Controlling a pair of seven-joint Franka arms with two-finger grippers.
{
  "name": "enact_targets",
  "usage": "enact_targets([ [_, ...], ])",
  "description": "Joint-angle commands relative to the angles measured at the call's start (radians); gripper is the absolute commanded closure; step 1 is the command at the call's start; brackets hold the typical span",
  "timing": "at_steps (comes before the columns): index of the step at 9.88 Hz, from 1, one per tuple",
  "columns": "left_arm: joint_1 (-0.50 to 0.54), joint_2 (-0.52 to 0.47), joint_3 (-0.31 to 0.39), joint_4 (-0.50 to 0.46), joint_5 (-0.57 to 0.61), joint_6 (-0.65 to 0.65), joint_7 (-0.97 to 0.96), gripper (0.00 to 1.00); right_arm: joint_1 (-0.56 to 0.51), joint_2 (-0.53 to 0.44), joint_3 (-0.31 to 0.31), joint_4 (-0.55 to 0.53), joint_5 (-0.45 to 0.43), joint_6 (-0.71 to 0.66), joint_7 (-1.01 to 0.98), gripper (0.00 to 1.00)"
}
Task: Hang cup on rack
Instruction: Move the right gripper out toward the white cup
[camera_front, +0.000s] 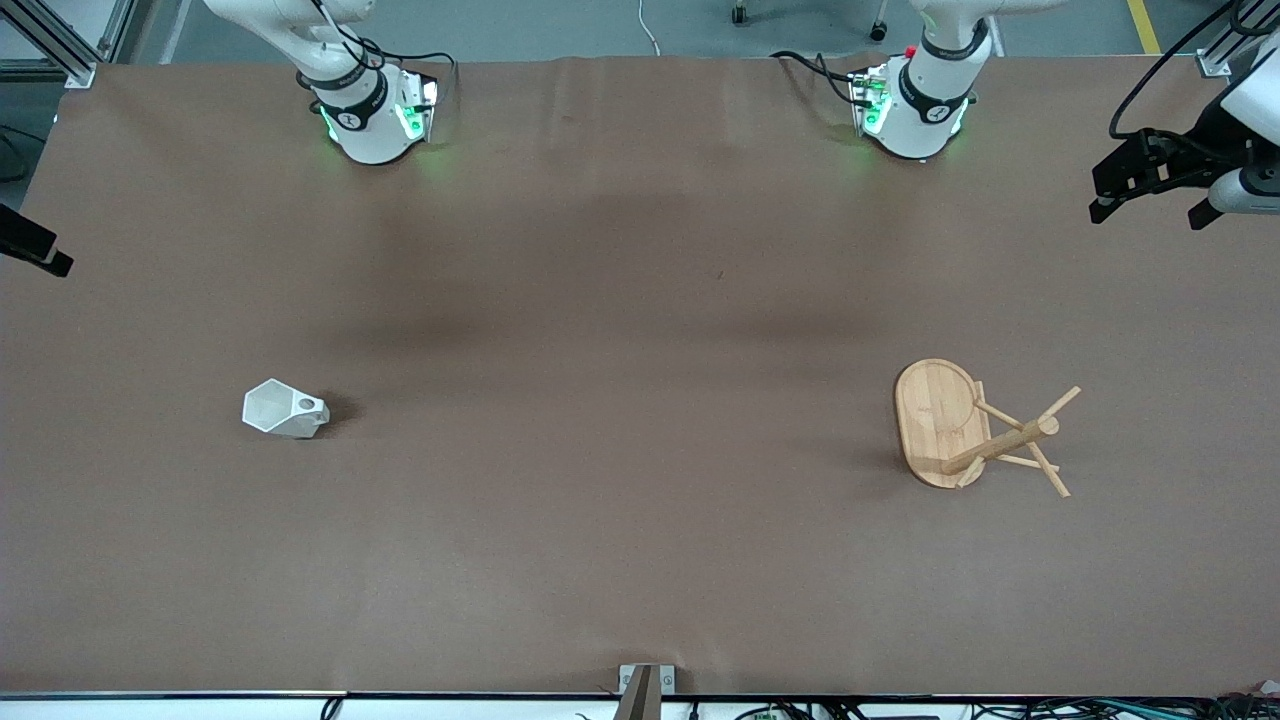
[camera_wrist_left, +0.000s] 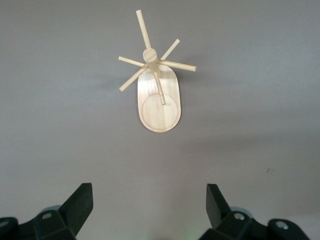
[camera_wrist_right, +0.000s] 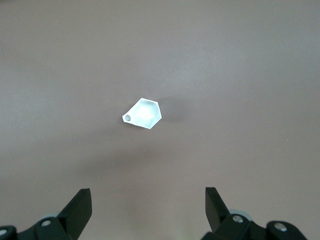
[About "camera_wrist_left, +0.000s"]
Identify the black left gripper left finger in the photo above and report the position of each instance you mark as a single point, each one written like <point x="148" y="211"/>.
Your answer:
<point x="72" y="212"/>

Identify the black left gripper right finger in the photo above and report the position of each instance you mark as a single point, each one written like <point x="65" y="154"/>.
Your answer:
<point x="222" y="212"/>

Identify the wooden cup rack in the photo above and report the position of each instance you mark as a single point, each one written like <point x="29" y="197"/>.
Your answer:
<point x="155" y="117"/>

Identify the brown table cover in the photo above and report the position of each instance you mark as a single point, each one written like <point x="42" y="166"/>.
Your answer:
<point x="50" y="100"/>

